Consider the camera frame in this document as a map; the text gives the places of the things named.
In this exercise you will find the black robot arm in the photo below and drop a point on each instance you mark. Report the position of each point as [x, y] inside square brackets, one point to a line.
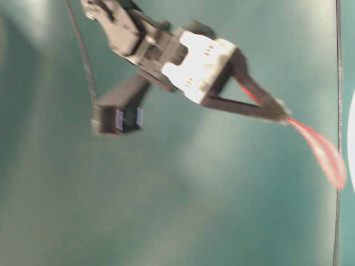
[130, 33]

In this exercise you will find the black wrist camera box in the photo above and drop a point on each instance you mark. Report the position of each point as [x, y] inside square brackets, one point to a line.
[118, 111]

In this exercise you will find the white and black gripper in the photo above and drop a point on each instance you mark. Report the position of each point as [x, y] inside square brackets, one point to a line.
[192, 59]

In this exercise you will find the red plastic spoon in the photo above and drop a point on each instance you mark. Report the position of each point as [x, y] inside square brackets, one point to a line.
[329, 158]

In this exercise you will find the white plastic bowl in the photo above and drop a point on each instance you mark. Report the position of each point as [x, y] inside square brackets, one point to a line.
[351, 141]

